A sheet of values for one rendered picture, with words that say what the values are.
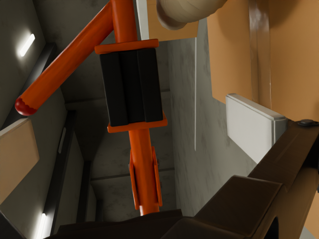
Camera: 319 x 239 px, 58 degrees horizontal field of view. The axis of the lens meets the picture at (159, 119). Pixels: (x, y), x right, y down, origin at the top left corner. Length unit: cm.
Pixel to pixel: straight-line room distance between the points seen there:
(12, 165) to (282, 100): 21
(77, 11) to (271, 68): 963
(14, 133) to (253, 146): 13
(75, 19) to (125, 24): 966
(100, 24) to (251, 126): 20
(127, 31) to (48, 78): 10
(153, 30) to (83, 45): 177
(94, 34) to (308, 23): 19
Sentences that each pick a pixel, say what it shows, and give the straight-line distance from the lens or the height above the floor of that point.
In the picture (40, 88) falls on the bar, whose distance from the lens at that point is 32.
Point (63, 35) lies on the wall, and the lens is 1018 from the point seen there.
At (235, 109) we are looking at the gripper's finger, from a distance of 18.
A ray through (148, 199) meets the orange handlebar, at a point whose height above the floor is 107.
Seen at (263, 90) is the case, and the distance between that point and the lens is 31.
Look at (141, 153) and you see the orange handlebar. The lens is 30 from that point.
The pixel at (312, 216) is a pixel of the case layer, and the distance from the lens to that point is 115.
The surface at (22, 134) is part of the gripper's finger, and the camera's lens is 19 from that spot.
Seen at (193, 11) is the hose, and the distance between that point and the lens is 23.
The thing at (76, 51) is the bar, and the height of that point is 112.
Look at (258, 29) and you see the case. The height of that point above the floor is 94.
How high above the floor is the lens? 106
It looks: 3 degrees down
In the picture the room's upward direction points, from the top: 97 degrees counter-clockwise
